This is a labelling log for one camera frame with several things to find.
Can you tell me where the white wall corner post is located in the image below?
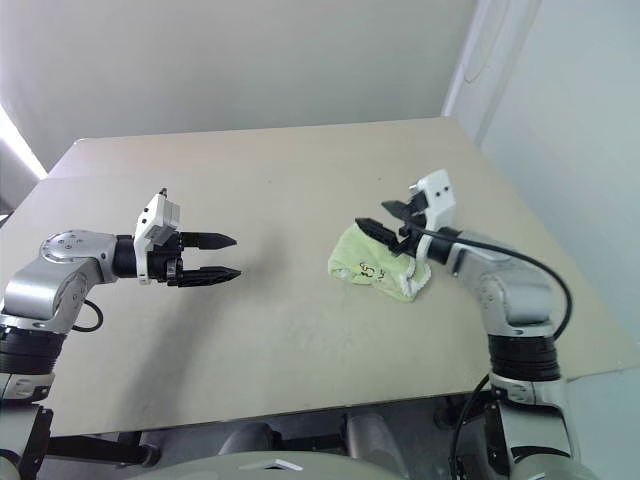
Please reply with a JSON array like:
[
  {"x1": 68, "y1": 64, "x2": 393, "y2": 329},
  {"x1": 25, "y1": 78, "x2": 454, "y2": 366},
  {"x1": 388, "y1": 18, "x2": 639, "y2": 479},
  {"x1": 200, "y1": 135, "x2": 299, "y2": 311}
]
[{"x1": 441, "y1": 0, "x2": 545, "y2": 147}]

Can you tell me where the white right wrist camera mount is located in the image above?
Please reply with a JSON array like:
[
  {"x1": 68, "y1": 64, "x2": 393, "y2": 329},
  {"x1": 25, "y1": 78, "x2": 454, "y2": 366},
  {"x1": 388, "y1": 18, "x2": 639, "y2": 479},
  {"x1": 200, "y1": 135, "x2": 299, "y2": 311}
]
[{"x1": 408, "y1": 169, "x2": 458, "y2": 262}]

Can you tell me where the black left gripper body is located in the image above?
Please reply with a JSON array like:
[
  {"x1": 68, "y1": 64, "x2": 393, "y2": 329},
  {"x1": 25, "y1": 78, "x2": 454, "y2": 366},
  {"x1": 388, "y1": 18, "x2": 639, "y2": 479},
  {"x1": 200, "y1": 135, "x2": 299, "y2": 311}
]
[{"x1": 144, "y1": 231, "x2": 187, "y2": 289}]

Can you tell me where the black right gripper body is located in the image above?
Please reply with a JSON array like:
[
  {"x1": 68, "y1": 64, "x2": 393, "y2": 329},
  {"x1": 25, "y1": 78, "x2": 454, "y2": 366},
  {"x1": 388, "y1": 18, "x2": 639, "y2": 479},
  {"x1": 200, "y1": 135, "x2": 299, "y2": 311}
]
[{"x1": 398, "y1": 191, "x2": 432, "y2": 255}]

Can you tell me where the black table frame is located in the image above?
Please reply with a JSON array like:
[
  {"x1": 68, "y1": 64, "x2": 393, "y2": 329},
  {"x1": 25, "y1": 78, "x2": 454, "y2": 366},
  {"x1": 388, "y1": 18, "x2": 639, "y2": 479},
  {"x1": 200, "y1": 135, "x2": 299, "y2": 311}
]
[{"x1": 44, "y1": 384, "x2": 501, "y2": 472}]

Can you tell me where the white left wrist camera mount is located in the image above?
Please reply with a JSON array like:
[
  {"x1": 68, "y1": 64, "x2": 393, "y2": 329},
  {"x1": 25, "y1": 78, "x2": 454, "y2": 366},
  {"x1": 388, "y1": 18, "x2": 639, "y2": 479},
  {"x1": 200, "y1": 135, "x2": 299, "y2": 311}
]
[{"x1": 133, "y1": 187, "x2": 183, "y2": 285}]

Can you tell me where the bright window strip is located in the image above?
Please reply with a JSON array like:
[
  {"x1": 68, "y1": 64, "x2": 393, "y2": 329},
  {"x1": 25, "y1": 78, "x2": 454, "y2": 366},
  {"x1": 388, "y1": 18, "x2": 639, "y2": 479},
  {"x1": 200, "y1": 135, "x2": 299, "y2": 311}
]
[{"x1": 0, "y1": 101, "x2": 49, "y2": 177}]

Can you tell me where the light green towel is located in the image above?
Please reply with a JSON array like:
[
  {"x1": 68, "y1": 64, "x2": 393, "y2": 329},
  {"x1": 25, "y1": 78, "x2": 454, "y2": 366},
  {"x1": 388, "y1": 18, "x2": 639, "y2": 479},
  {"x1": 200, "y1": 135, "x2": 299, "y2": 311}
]
[{"x1": 326, "y1": 222, "x2": 433, "y2": 305}]

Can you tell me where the grey rounded shape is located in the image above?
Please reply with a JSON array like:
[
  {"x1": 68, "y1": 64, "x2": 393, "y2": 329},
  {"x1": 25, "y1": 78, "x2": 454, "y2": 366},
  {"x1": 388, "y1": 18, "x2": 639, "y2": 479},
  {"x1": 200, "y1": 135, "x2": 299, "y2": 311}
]
[
  {"x1": 218, "y1": 421, "x2": 282, "y2": 457},
  {"x1": 343, "y1": 411, "x2": 407, "y2": 467}
]

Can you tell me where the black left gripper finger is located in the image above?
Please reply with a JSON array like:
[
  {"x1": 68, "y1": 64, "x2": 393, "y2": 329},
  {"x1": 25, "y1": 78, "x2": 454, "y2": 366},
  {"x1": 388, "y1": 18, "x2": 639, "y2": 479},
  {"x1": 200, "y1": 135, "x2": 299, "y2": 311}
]
[
  {"x1": 176, "y1": 266, "x2": 244, "y2": 289},
  {"x1": 179, "y1": 230, "x2": 238, "y2": 253}
]

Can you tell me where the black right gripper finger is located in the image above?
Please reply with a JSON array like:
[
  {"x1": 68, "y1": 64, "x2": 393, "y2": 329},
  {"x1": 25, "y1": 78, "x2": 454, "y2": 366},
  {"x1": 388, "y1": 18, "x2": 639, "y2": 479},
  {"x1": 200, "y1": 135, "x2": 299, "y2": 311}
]
[
  {"x1": 380, "y1": 199, "x2": 416, "y2": 222},
  {"x1": 354, "y1": 216, "x2": 407, "y2": 254}
]

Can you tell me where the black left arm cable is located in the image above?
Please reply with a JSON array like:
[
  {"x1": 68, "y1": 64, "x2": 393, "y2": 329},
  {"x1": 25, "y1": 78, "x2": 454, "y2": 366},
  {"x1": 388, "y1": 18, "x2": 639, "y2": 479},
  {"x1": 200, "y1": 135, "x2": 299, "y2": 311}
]
[{"x1": 72, "y1": 298, "x2": 105, "y2": 333}]

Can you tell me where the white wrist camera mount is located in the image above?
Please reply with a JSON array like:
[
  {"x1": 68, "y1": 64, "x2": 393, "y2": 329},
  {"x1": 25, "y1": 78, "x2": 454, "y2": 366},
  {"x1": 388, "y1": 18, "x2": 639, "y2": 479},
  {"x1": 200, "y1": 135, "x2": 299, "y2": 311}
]
[
  {"x1": 408, "y1": 169, "x2": 458, "y2": 262},
  {"x1": 133, "y1": 187, "x2": 183, "y2": 285}
]

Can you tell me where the pale grey robot torso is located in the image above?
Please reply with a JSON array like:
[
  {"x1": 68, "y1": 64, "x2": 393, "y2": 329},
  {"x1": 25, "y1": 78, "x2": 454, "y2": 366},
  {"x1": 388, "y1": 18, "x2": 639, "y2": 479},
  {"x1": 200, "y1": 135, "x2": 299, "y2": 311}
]
[{"x1": 163, "y1": 446, "x2": 402, "y2": 480}]

